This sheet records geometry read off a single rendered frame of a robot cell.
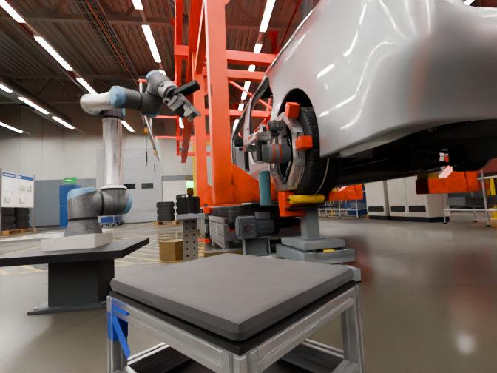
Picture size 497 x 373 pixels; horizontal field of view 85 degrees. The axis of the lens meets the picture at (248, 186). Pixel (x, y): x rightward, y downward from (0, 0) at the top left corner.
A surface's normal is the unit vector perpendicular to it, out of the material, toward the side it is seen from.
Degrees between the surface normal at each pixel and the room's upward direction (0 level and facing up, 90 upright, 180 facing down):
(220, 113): 90
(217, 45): 90
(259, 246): 90
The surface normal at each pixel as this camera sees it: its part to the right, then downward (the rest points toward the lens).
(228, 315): -0.31, -0.93
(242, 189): 0.25, -0.09
